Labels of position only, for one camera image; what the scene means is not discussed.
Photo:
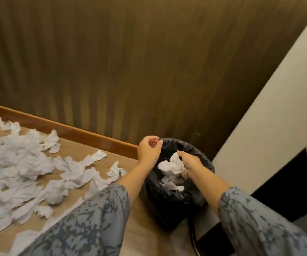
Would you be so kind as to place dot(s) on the person's right thumb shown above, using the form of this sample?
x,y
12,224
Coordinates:
x,y
181,155

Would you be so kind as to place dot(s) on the white tissue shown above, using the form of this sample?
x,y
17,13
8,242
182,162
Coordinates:
x,y
176,163
172,185
164,166

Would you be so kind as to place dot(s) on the person's left hand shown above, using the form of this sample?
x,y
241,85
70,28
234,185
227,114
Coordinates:
x,y
146,153

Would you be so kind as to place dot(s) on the person's right hand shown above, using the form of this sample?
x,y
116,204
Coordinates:
x,y
193,165

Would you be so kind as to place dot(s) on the person's left forearm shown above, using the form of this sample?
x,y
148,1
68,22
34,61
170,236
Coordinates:
x,y
97,215

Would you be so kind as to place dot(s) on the pile of white torn tissues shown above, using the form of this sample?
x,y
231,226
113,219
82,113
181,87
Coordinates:
x,y
23,167

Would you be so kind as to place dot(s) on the black bin with bag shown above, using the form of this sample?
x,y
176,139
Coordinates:
x,y
166,207

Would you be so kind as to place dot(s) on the person's left thumb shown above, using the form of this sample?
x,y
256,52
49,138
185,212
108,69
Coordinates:
x,y
158,146

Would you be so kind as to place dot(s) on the person's right forearm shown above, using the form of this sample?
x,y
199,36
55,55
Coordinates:
x,y
244,215

